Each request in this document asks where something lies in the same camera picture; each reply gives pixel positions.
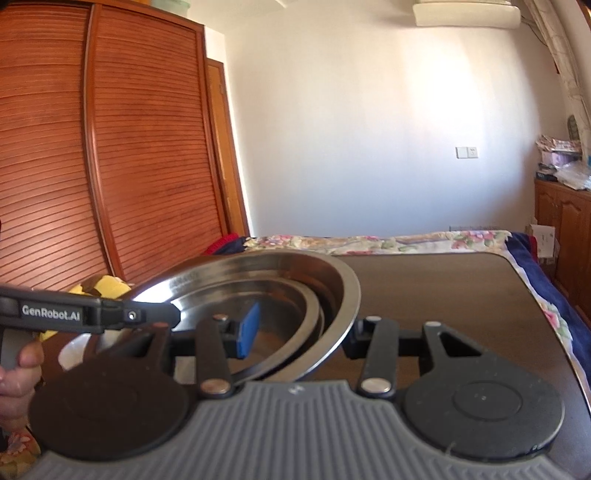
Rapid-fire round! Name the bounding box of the navy cloth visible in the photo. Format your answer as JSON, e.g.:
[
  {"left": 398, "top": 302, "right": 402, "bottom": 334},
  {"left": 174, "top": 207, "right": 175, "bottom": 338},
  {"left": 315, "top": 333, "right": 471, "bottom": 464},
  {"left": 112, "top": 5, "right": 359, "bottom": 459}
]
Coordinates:
[{"left": 213, "top": 236, "right": 260, "bottom": 256}]

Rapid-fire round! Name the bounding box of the red cloth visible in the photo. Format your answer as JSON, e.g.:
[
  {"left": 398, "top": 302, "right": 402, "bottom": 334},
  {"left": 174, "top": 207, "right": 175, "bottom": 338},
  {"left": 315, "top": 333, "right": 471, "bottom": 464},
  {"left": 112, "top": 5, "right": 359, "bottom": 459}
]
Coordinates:
[{"left": 202, "top": 234, "right": 239, "bottom": 257}]

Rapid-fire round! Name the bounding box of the floral bed blanket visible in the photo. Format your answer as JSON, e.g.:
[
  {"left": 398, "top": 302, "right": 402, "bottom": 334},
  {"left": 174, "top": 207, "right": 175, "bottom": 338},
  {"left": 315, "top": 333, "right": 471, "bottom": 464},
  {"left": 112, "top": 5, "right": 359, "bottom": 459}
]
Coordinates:
[{"left": 244, "top": 229, "right": 591, "bottom": 357}]

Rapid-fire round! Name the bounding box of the wooden cabinet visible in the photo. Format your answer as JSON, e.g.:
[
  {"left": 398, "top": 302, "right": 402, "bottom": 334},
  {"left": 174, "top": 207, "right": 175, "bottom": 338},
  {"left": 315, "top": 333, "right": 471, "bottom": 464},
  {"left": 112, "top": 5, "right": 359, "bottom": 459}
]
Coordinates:
[{"left": 534, "top": 178, "right": 591, "bottom": 320}]

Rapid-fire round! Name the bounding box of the large steel bowl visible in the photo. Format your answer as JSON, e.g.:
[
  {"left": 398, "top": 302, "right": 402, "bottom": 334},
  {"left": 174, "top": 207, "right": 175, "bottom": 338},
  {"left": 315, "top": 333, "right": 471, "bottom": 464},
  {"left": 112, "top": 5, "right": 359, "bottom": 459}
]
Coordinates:
[{"left": 122, "top": 251, "right": 362, "bottom": 385}]

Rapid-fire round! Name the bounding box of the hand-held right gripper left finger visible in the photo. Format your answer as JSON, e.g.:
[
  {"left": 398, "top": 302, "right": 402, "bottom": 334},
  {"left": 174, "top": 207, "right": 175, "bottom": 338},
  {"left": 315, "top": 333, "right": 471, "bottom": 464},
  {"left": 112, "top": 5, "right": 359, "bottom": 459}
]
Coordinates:
[{"left": 134, "top": 304, "right": 262, "bottom": 399}]

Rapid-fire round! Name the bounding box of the pile of papers and boxes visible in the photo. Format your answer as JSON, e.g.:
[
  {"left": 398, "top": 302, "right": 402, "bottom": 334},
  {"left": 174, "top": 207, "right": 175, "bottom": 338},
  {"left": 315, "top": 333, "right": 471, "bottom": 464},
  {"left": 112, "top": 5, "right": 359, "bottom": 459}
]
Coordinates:
[{"left": 535, "top": 133, "right": 583, "bottom": 182}]

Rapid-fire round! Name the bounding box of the patterned white curtain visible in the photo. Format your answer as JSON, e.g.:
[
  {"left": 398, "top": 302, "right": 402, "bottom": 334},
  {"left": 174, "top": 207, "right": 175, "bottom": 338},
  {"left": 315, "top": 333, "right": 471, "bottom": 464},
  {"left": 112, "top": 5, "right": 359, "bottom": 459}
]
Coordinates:
[{"left": 525, "top": 0, "right": 591, "bottom": 141}]

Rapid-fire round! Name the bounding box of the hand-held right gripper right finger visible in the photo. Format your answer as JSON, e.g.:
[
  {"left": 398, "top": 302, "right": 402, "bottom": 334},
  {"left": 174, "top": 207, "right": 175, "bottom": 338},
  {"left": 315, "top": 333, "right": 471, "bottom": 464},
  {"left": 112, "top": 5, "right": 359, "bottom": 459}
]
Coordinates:
[{"left": 344, "top": 316, "right": 484, "bottom": 399}]

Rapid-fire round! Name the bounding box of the wooden louvered wardrobe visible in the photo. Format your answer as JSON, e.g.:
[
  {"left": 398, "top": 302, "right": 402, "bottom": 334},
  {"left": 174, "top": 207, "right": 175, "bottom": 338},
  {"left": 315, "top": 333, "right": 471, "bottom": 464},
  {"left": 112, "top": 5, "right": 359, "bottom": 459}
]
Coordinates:
[{"left": 0, "top": 0, "right": 253, "bottom": 292}]

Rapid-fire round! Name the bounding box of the clear plastic bag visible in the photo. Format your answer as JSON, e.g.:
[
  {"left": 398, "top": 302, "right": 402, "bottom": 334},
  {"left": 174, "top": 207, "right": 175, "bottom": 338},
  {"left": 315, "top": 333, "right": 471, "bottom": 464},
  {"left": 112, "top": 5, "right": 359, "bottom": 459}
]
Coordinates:
[{"left": 553, "top": 161, "right": 591, "bottom": 191}]

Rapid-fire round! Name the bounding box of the person's left hand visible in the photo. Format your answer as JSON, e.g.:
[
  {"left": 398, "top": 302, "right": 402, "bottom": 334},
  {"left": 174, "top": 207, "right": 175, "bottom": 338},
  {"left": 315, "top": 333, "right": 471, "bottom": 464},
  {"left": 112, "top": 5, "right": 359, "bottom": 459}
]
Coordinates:
[{"left": 0, "top": 340, "right": 45, "bottom": 433}]

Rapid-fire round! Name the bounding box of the white paper box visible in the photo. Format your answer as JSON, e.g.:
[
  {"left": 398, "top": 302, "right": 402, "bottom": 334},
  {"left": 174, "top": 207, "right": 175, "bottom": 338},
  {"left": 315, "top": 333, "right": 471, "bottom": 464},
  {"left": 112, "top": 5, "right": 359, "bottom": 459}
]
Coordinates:
[{"left": 528, "top": 223, "right": 560, "bottom": 265}]

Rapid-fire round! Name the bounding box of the white floral square plate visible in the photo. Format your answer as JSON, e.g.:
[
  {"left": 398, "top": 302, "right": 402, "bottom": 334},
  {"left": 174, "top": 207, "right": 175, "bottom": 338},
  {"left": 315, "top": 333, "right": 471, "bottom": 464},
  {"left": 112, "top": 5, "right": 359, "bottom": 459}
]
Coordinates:
[{"left": 58, "top": 331, "right": 123, "bottom": 373}]

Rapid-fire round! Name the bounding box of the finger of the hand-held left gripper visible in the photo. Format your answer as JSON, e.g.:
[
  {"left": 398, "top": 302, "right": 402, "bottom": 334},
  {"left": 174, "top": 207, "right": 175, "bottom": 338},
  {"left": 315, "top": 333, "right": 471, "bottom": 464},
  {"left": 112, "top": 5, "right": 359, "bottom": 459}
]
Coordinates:
[{"left": 97, "top": 299, "right": 182, "bottom": 332}]

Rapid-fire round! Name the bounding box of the white air conditioner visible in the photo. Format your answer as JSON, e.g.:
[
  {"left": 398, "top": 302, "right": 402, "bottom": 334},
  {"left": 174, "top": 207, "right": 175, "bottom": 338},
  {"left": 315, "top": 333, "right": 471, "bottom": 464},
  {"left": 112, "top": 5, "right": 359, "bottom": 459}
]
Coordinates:
[{"left": 412, "top": 0, "right": 522, "bottom": 31}]

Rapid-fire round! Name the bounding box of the medium steel bowl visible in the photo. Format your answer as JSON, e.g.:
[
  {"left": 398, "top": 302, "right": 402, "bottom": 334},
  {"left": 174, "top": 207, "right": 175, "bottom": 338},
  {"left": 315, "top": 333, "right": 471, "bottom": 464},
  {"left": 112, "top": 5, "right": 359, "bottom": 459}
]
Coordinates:
[{"left": 222, "top": 276, "right": 325, "bottom": 376}]

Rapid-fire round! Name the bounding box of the yellow plush toy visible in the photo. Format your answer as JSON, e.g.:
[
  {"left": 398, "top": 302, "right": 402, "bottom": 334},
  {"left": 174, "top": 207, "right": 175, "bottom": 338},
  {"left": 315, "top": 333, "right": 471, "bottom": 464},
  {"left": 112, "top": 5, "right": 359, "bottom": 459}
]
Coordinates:
[{"left": 38, "top": 274, "right": 133, "bottom": 343}]

